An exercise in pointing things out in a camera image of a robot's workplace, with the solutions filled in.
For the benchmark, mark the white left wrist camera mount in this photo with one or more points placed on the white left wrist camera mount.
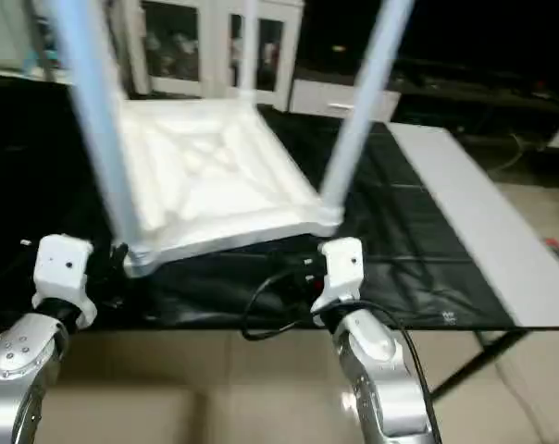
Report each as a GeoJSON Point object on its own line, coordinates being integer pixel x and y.
{"type": "Point", "coordinates": [65, 273]}

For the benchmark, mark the black metal table leg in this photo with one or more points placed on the black metal table leg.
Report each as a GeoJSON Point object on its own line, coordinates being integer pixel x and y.
{"type": "Point", "coordinates": [474, 365]}

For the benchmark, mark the black plastic mat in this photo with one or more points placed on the black plastic mat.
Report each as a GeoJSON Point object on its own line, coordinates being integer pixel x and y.
{"type": "Point", "coordinates": [418, 259]}

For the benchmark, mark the small red floor object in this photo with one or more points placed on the small red floor object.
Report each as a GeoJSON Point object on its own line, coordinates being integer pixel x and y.
{"type": "Point", "coordinates": [557, 248]}

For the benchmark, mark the white plastic table top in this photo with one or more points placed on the white plastic table top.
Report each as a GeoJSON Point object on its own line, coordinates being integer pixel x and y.
{"type": "Point", "coordinates": [205, 176]}

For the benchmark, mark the white side board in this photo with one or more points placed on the white side board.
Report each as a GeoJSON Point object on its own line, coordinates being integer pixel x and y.
{"type": "Point", "coordinates": [502, 231]}

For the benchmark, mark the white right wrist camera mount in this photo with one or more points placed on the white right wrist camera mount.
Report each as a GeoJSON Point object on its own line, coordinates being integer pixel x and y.
{"type": "Point", "coordinates": [342, 273]}

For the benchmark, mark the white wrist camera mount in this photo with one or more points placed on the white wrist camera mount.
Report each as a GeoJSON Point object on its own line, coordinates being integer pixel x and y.
{"type": "Point", "coordinates": [65, 273]}
{"type": "Point", "coordinates": [342, 273]}

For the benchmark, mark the white glass door cabinet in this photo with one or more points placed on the white glass door cabinet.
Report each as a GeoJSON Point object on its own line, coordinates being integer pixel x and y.
{"type": "Point", "coordinates": [178, 46]}

